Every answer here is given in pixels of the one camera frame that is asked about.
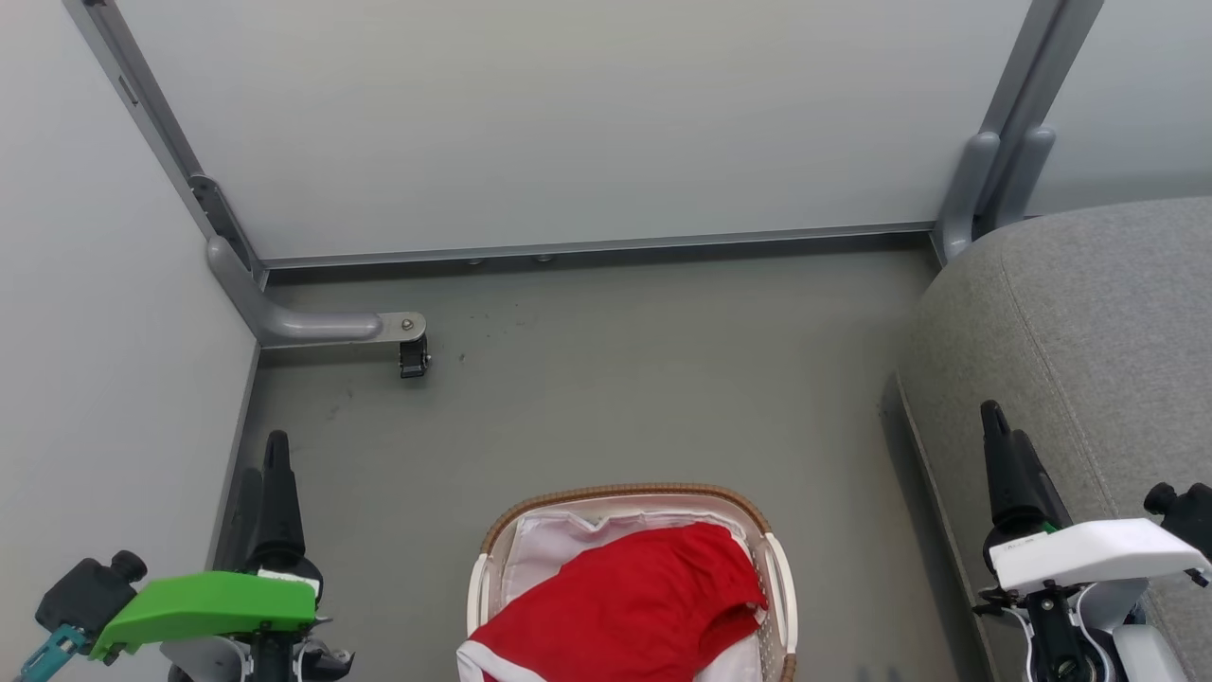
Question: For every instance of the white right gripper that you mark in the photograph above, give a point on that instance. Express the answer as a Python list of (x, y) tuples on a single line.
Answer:
[(1089, 551)]

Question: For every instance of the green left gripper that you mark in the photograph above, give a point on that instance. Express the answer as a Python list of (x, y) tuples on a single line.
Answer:
[(208, 604)]

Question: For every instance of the red jersey with print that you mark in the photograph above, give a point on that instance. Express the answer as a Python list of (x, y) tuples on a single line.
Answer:
[(625, 606)]

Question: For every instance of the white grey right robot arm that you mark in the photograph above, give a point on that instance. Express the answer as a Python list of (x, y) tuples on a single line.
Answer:
[(1089, 635)]

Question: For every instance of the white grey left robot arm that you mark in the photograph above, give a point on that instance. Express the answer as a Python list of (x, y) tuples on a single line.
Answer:
[(256, 658)]

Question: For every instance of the grey fabric sofa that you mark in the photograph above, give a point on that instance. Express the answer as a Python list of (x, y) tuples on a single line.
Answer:
[(1089, 341)]

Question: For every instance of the grey partition support foot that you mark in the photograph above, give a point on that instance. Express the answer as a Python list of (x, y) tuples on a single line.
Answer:
[(303, 327)]

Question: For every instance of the black caster wheel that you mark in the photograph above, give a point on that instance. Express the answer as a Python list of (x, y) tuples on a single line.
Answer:
[(414, 358)]

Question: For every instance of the wicker laundry basket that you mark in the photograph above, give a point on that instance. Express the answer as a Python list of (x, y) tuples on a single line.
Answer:
[(781, 587)]

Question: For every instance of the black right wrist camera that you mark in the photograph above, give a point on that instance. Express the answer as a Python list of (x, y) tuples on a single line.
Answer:
[(1188, 516)]

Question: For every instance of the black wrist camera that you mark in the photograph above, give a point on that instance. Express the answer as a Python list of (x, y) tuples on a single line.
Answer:
[(85, 592), (1188, 516)]

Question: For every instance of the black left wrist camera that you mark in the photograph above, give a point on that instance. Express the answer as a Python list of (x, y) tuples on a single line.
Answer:
[(85, 592)]

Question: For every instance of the grey double partition post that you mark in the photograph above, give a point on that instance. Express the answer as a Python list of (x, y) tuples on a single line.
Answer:
[(1018, 123)]

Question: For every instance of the grey single partition post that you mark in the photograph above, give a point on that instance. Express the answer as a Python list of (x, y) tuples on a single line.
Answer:
[(151, 123)]

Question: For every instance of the grey partition bottom rail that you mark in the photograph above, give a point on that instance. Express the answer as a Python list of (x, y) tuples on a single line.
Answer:
[(606, 244)]

